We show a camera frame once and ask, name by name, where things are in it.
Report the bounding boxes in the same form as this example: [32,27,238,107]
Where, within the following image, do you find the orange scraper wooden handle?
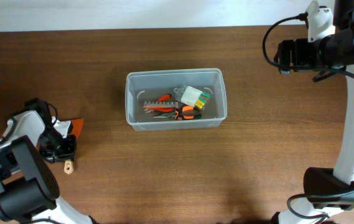
[64,118,83,175]

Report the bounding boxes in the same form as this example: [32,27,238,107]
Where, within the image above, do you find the orange socket rail strip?
[143,101,180,109]

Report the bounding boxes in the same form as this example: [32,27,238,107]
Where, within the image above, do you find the pack of coloured bits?
[174,85,211,110]

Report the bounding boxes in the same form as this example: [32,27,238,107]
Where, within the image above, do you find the small red cutting pliers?
[144,93,176,113]

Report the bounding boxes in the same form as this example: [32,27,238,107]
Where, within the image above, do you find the clear plastic container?
[125,68,228,131]

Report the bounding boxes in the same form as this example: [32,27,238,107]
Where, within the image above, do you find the orange black needle-nose pliers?
[154,106,202,121]

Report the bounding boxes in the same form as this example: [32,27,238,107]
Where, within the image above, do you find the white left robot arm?
[0,98,96,223]

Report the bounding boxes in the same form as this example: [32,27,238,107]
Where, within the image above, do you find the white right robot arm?
[269,1,354,224]

